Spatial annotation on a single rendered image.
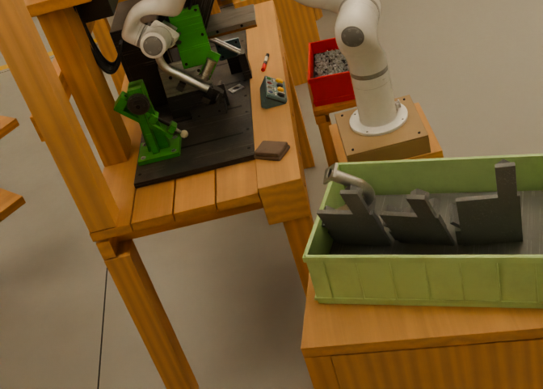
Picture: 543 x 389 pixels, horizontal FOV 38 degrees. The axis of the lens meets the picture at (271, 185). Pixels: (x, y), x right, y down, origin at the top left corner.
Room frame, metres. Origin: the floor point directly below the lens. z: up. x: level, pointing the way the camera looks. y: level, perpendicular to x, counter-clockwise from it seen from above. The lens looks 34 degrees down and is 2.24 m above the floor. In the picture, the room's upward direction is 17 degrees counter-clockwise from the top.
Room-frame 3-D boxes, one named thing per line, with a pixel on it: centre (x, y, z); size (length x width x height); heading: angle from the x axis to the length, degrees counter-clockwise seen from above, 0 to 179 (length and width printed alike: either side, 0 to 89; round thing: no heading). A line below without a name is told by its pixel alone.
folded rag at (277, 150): (2.17, -0.03, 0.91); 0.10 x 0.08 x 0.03; 52
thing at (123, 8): (2.89, 0.30, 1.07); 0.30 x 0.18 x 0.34; 174
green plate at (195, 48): (2.69, 0.12, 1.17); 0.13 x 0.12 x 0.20; 174
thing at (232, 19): (2.84, 0.06, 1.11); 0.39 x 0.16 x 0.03; 84
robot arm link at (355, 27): (2.11, -0.38, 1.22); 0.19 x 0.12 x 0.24; 156
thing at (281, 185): (2.74, -0.11, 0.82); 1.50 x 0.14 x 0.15; 174
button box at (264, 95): (2.55, -0.10, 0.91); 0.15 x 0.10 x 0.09; 174
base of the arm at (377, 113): (2.15, -0.39, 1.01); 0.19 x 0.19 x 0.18
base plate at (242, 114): (2.77, 0.17, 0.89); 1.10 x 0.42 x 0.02; 174
